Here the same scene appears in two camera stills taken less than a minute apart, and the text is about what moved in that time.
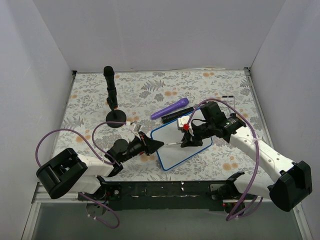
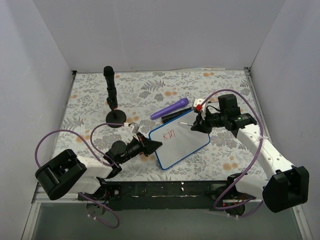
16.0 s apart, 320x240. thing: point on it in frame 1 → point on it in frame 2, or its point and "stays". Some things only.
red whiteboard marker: [173, 143] → [185, 123]
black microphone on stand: [113, 115] stays
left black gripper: [145, 144] stays
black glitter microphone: [166, 118] stays
